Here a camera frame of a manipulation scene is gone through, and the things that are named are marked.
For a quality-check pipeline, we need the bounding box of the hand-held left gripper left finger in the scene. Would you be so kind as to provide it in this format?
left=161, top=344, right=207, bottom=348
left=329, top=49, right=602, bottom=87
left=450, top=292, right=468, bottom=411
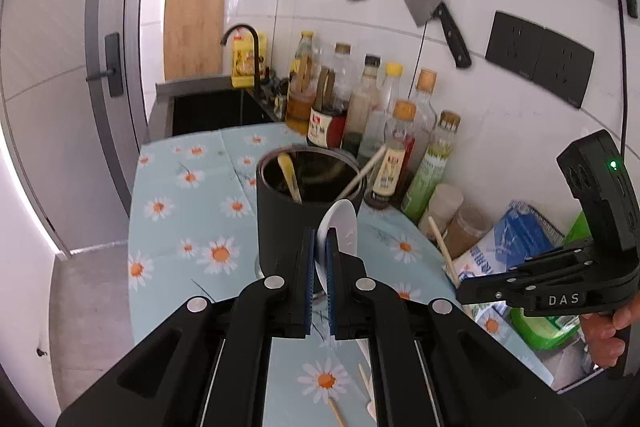
left=57, top=227, right=316, bottom=427

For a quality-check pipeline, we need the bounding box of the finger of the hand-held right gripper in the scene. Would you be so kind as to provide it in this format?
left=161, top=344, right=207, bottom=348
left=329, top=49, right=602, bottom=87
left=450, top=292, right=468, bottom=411
left=457, top=242, right=596, bottom=307

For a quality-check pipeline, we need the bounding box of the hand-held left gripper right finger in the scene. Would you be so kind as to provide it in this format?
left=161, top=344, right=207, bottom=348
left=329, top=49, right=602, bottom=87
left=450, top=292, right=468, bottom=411
left=326, top=227, right=586, bottom=427

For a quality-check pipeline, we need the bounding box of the cream chopstick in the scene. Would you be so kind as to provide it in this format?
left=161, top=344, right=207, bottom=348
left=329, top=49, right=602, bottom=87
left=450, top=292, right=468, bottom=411
left=428, top=217, right=461, bottom=289
left=327, top=399, right=347, bottom=427
left=357, top=363, right=374, bottom=400
left=336, top=146, right=387, bottom=202

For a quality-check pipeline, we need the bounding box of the black utensil holder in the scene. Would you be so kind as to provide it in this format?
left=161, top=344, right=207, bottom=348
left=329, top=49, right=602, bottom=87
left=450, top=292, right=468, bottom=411
left=255, top=147, right=368, bottom=280

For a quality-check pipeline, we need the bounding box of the yellow wooden chopstick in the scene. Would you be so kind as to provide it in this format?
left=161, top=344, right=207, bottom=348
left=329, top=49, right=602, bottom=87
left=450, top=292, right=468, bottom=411
left=277, top=153, right=303, bottom=204

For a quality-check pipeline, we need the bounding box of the person's right hand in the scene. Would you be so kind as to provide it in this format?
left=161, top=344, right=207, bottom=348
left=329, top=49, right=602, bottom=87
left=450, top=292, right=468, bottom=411
left=580, top=297, right=640, bottom=370

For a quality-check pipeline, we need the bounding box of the brown spice jar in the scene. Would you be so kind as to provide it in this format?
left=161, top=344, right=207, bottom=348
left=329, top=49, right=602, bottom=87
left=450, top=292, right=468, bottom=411
left=442, top=206, right=494, bottom=261

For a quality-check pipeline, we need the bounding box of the blue and white packet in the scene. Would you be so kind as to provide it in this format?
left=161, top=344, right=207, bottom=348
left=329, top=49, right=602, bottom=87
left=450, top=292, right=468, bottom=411
left=456, top=201, right=567, bottom=308

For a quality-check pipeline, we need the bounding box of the green packet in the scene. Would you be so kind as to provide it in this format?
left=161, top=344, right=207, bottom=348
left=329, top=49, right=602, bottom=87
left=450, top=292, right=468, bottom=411
left=509, top=212, right=594, bottom=353

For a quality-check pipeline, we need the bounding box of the white lid spice jar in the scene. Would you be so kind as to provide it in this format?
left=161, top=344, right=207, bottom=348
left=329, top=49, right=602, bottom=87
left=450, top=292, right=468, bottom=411
left=417, top=184, right=465, bottom=241

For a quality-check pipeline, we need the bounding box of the green label bottle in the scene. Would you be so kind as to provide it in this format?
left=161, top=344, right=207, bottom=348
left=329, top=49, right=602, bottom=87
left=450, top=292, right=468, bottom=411
left=401, top=111, right=461, bottom=224

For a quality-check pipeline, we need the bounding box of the floral light blue tablecloth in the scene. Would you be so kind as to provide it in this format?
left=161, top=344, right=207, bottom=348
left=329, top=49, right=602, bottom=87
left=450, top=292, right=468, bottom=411
left=127, top=124, right=553, bottom=427

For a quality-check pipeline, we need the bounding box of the cream label bottle gold cap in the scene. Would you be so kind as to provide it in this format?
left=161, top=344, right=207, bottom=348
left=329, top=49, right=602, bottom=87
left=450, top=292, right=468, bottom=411
left=365, top=101, right=417, bottom=208

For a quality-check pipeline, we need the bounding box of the dark sauce bottle red label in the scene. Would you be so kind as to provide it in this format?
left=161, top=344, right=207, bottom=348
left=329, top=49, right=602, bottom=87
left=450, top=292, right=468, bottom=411
left=306, top=43, right=352, bottom=149

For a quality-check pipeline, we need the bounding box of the amber oil bottle yellow cap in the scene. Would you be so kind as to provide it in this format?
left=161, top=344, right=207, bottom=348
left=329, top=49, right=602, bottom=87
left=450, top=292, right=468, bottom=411
left=285, top=31, right=319, bottom=134

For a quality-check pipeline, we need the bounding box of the pale bottle dark cap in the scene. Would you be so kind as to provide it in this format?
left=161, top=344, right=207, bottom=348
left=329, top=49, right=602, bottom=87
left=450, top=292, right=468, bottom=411
left=343, top=54, right=384, bottom=158

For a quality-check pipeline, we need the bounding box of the dark small jar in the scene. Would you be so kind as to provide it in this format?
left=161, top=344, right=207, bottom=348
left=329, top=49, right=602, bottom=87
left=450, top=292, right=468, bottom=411
left=262, top=67, right=290, bottom=118

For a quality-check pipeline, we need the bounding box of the clear bottle yellow cap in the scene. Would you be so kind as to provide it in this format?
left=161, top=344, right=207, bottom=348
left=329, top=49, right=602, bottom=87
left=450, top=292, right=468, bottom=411
left=359, top=63, right=404, bottom=158

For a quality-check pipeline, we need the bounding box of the black kitchen sink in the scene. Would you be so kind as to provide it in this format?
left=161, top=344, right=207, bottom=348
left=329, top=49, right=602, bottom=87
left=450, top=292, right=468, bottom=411
left=155, top=74, right=282, bottom=140

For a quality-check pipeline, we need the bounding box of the clear bottle gold cap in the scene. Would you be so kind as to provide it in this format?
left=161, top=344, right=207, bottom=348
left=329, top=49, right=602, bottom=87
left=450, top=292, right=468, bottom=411
left=407, top=68, right=439, bottom=145

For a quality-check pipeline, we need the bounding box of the yellow cooking oil bottle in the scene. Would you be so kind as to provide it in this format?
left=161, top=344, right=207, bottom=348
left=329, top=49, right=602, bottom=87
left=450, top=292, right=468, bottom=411
left=231, top=32, right=269, bottom=88

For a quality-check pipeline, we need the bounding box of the black faucet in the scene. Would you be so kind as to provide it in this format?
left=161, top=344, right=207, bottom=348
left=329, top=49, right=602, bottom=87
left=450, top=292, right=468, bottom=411
left=221, top=24, right=263, bottom=100

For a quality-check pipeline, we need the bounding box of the wooden cutting board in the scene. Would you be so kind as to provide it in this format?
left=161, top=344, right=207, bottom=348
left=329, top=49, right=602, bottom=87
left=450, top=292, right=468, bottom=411
left=163, top=0, right=226, bottom=82

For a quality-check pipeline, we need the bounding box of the grey door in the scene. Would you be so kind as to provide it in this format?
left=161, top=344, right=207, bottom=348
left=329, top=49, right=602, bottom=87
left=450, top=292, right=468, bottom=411
left=0, top=0, right=151, bottom=260

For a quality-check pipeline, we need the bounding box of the black double wall socket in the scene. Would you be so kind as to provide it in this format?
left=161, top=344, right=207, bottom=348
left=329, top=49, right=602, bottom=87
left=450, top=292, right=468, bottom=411
left=484, top=10, right=595, bottom=109

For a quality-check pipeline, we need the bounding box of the black door handle lock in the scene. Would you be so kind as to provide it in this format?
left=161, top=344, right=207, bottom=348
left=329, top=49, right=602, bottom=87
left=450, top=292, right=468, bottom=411
left=85, top=32, right=123, bottom=97

